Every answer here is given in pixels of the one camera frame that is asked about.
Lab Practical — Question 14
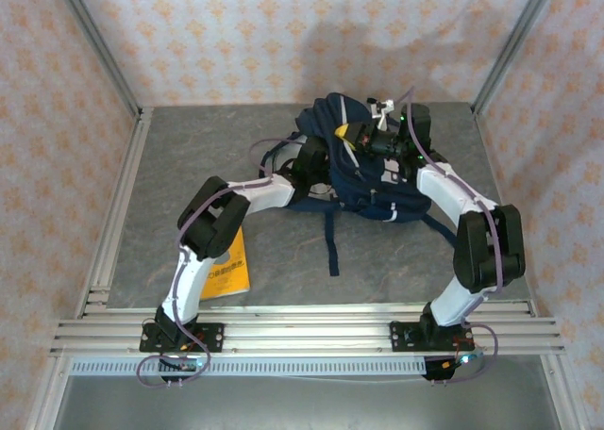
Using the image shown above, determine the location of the navy blue backpack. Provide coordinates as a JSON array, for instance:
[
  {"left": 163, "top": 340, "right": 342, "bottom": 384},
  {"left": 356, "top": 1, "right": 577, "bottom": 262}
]
[{"left": 259, "top": 91, "right": 459, "bottom": 276}]

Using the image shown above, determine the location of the yellow paperback book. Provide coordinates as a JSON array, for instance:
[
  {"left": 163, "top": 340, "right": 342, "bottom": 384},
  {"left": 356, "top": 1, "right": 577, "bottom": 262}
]
[{"left": 200, "top": 226, "right": 251, "bottom": 302}]

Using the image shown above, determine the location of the grey metal panel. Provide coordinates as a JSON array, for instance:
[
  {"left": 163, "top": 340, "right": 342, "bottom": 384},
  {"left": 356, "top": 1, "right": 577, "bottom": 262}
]
[{"left": 51, "top": 375, "right": 562, "bottom": 430}]

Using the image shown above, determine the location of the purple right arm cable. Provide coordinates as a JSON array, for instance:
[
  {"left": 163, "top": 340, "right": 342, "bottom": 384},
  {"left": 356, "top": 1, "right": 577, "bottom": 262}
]
[{"left": 395, "top": 86, "right": 501, "bottom": 385}]

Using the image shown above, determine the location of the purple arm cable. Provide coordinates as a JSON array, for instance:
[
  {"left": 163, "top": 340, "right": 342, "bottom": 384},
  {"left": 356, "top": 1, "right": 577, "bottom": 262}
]
[
  {"left": 395, "top": 86, "right": 501, "bottom": 385},
  {"left": 136, "top": 137, "right": 306, "bottom": 389}
]

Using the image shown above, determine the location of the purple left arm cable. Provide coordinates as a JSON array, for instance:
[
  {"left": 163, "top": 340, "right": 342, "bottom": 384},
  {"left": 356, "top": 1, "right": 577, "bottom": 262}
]
[{"left": 136, "top": 137, "right": 306, "bottom": 389}]

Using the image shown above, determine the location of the aluminium frame post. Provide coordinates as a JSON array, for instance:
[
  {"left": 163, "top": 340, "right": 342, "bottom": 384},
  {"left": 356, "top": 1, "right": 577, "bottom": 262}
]
[
  {"left": 51, "top": 0, "right": 143, "bottom": 120},
  {"left": 471, "top": 0, "right": 561, "bottom": 115}
]

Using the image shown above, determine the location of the aluminium mounting rail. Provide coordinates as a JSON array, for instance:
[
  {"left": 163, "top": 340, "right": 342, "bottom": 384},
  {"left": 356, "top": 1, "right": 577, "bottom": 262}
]
[{"left": 49, "top": 300, "right": 566, "bottom": 358}]

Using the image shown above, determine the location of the aluminium table side rail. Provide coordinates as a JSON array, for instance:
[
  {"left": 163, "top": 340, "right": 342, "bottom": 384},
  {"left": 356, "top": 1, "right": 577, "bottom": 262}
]
[{"left": 77, "top": 107, "right": 155, "bottom": 319}]

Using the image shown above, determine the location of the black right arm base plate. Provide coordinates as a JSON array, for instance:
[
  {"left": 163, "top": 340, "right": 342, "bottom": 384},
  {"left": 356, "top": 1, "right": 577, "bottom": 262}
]
[{"left": 389, "top": 320, "right": 475, "bottom": 355}]

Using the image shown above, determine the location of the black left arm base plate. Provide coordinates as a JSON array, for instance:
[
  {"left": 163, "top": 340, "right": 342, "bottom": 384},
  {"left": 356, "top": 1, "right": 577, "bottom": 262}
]
[{"left": 139, "top": 322, "right": 226, "bottom": 355}]

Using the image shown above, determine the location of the white slotted cable duct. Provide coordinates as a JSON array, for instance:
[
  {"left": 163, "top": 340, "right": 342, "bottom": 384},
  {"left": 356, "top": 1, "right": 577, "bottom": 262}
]
[{"left": 70, "top": 357, "right": 428, "bottom": 377}]

